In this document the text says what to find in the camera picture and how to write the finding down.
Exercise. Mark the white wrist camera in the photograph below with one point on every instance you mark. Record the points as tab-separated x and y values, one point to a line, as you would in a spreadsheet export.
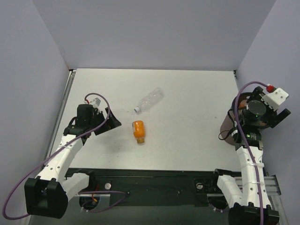
274	97
95	103

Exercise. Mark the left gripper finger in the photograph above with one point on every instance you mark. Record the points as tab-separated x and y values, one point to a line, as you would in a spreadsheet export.
102	130
112	121

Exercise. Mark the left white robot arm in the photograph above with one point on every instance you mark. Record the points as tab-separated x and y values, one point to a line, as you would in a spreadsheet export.
49	192

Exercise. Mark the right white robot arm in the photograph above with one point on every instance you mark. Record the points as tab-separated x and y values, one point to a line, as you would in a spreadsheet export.
248	204

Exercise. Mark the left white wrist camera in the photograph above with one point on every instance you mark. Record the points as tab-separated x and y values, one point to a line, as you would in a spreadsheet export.
95	103

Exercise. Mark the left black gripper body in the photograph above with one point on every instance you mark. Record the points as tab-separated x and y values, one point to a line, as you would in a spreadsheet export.
103	121

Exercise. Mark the orange floral tea bottle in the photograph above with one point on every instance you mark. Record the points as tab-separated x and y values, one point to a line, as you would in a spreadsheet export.
243	104

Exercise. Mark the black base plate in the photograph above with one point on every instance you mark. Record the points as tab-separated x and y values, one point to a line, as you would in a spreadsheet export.
159	188

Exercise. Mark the brown round bin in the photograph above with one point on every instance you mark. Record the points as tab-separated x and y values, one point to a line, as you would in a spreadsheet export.
228	125

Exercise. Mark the short orange juice bottle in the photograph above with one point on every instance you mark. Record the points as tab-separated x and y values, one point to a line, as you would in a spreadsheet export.
139	131

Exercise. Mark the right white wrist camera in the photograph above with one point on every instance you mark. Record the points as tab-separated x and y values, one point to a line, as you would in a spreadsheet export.
274	97

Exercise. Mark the orange bottle navy label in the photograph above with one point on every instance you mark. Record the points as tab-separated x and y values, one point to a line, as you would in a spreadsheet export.
263	124

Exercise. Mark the clear plastic bottle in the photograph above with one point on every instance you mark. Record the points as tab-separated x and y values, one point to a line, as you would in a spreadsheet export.
149	100

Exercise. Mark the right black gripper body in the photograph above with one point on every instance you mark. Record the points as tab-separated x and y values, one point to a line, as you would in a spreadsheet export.
281	115

